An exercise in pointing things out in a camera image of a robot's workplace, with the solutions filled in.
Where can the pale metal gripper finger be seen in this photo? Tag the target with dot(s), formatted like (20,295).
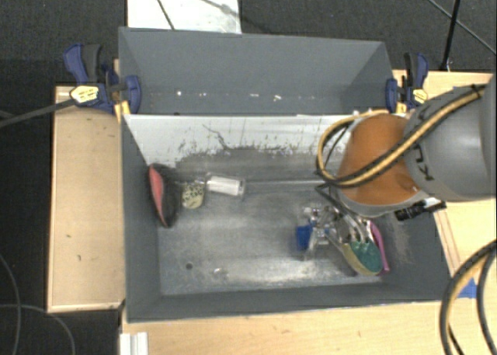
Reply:
(317,214)
(316,242)

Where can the blue block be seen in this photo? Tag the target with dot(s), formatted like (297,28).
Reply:
(303,237)

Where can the pink flat object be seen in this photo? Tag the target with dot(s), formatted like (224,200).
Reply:
(378,241)

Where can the grey metal bin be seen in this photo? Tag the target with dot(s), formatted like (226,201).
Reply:
(240,237)

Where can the white plastic cylinder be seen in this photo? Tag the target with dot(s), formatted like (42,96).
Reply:
(224,185)

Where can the cream spotted round object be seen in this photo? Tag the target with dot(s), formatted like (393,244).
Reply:
(192,195)

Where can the pale wood flat board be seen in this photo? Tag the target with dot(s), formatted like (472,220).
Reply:
(85,209)

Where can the black cylinder on white bracket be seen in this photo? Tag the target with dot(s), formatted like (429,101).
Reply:
(413,210)

